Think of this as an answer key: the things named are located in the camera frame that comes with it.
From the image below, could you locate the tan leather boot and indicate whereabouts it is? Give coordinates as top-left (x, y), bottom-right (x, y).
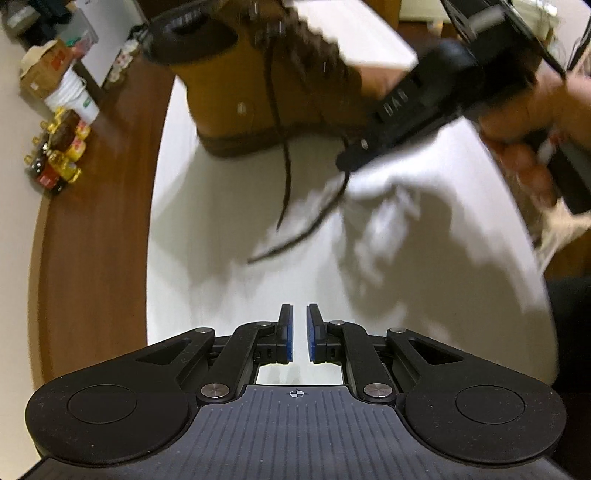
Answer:
top-left (142, 1), bottom-right (406, 157)

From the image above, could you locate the person right hand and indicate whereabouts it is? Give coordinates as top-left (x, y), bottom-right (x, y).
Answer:
top-left (476, 68), bottom-right (591, 209)

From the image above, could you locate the cooking oil bottles cluster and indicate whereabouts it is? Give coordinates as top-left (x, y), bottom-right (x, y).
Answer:
top-left (24, 107), bottom-right (91, 196)

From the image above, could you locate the white plastic bucket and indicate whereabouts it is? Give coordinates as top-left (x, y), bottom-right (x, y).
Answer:
top-left (44, 66), bottom-right (99, 125)

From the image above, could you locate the white cabinet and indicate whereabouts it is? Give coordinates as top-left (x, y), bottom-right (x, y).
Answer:
top-left (75, 0), bottom-right (144, 86)

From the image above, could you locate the brown cardboard box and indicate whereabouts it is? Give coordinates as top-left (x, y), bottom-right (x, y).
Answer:
top-left (19, 38), bottom-right (73, 99)

